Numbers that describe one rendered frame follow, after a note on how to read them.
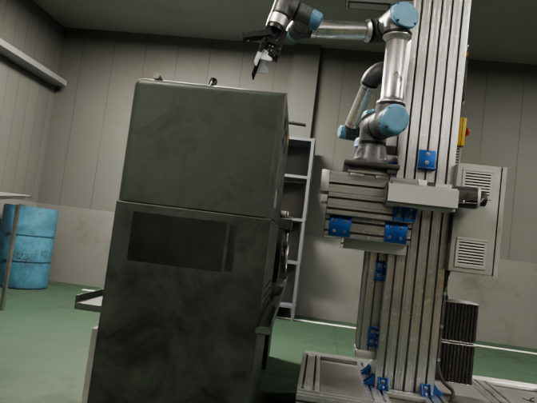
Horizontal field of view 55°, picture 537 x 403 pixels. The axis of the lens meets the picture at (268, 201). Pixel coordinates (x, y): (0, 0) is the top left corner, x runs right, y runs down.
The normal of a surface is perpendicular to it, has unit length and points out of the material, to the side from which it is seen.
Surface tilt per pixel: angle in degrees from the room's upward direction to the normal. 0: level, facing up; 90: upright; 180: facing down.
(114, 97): 90
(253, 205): 90
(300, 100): 90
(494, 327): 90
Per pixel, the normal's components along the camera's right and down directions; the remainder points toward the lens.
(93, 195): -0.11, -0.09
